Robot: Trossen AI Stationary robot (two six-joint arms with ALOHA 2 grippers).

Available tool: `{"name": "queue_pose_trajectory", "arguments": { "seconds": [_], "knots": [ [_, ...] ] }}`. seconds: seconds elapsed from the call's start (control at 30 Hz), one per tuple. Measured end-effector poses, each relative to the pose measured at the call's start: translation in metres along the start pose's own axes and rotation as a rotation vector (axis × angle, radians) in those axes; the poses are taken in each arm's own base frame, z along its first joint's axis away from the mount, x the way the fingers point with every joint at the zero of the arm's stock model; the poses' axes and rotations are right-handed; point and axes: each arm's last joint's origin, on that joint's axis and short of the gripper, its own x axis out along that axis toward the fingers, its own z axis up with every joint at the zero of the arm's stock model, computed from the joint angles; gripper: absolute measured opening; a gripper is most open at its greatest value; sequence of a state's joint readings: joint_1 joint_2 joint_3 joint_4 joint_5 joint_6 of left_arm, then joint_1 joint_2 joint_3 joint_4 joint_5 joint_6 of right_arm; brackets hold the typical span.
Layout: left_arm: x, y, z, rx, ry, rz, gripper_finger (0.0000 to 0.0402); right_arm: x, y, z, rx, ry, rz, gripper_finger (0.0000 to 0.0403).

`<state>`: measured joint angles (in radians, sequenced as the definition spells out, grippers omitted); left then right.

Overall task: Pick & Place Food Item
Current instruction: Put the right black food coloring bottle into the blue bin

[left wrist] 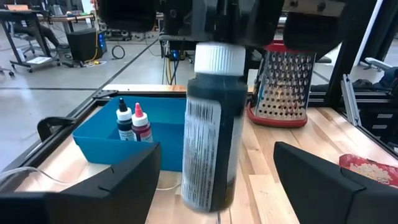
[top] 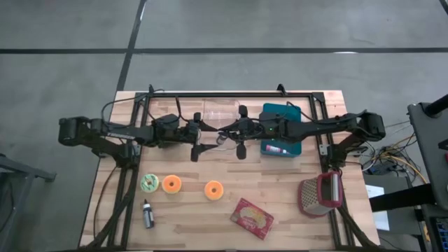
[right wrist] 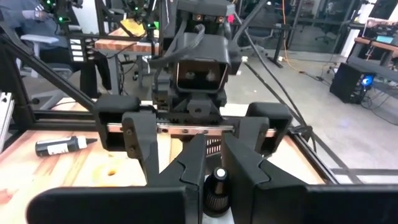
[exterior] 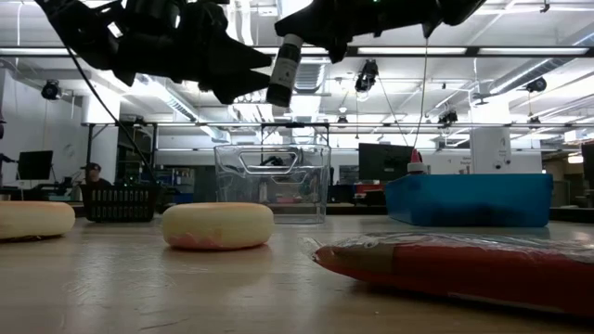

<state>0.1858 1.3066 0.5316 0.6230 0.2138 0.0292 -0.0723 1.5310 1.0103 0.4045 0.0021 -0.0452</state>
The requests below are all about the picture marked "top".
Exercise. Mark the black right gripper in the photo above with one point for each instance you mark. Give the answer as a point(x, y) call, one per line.
point(250, 129)

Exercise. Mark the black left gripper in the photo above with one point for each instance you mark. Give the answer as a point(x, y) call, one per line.
point(190, 133)

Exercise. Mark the pink food colouring bottle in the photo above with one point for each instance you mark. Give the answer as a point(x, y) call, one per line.
point(276, 149)

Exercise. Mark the orange frosted toy donut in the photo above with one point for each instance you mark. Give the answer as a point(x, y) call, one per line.
point(209, 194)
point(167, 189)

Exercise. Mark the green frosted toy donut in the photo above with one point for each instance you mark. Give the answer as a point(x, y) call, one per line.
point(144, 185)

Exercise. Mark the red cookie package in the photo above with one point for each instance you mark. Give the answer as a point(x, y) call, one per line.
point(250, 218)

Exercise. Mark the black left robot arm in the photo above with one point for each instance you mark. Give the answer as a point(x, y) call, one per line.
point(115, 134)

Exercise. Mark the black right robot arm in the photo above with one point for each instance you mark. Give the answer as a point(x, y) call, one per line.
point(325, 124)

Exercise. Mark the clear plastic container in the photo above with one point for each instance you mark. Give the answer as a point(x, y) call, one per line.
point(218, 108)

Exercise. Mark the black slotted plastic basket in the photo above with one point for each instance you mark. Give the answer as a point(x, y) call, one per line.
point(161, 144)

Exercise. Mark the blue plastic bin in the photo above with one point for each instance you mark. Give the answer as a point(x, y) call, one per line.
point(295, 148)

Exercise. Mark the white paper sheet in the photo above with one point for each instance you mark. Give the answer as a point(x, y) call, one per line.
point(379, 217)

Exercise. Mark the black flat bar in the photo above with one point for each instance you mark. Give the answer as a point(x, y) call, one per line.
point(399, 197)

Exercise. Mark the grey metal stand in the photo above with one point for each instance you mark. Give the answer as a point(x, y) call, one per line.
point(21, 171)

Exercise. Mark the grey equipment cart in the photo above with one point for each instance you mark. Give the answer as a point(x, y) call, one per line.
point(430, 147)

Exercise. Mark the black aluminium table frame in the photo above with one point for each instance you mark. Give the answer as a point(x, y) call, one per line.
point(227, 94)

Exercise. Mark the black frame clamp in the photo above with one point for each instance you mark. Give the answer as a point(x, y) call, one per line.
point(281, 89)
point(151, 89)

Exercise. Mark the silver base bracket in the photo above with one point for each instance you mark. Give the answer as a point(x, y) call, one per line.
point(325, 150)

